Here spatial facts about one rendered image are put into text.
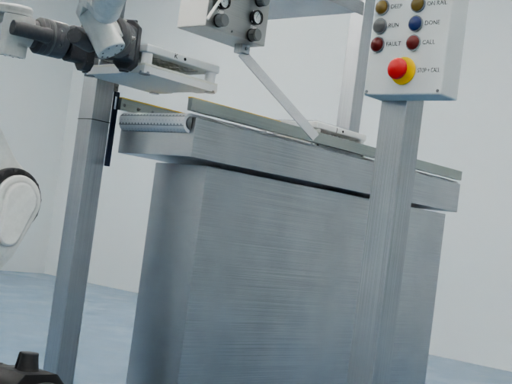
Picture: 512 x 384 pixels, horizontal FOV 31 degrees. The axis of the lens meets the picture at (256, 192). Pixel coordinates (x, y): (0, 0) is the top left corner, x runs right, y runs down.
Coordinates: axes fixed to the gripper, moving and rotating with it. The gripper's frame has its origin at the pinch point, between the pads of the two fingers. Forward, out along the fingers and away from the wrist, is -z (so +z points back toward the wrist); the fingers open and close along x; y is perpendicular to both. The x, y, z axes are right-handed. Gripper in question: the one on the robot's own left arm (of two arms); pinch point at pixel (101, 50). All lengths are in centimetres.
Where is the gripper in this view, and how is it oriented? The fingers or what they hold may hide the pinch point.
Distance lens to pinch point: 240.1
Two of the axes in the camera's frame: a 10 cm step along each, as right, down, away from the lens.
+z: -7.7, -1.2, -6.3
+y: 6.3, 0.5, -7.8
